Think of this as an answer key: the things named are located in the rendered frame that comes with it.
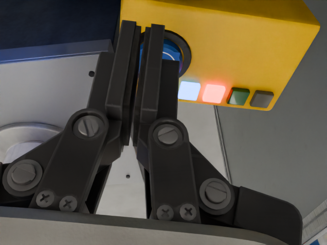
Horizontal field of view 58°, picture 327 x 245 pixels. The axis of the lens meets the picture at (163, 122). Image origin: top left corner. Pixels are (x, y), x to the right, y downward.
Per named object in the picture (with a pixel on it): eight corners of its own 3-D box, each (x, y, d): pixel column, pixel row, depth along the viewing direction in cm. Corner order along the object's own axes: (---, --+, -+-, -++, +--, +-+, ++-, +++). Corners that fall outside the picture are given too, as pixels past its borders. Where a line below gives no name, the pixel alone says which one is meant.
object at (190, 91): (200, 82, 27) (201, 87, 27) (195, 96, 29) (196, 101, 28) (181, 80, 27) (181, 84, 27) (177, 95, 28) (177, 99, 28)
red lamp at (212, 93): (225, 85, 28) (226, 90, 27) (219, 99, 29) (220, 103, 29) (206, 83, 27) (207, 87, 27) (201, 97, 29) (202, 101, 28)
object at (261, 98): (273, 91, 28) (275, 95, 28) (265, 104, 30) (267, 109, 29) (255, 89, 28) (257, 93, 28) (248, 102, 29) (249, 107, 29)
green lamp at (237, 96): (249, 88, 28) (250, 92, 28) (243, 102, 29) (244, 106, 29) (231, 86, 28) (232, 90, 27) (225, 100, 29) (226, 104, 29)
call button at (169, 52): (186, 37, 24) (187, 49, 23) (176, 75, 27) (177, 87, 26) (137, 31, 24) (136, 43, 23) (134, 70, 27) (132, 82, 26)
